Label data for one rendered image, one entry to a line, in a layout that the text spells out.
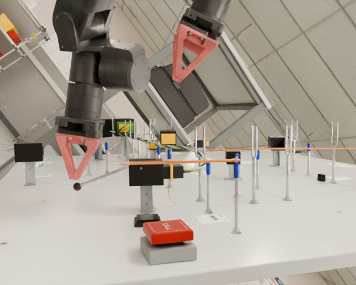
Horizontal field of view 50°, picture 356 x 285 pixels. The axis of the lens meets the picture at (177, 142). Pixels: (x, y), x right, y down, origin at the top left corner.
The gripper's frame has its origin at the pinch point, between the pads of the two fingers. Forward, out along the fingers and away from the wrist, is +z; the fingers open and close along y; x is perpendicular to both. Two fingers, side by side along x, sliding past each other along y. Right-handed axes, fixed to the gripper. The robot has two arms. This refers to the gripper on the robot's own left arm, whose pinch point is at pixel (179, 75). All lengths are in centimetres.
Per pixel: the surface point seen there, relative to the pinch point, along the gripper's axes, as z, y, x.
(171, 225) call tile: 19.0, -18.8, -5.8
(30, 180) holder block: 33.6, 29.0, 20.9
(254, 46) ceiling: -119, 392, -81
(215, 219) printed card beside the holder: 18.7, -5.3, -14.2
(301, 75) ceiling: -99, 345, -132
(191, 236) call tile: 18.7, -21.1, -8.0
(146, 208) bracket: 22.3, -1.0, -4.0
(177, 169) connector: 14.3, -1.2, -6.0
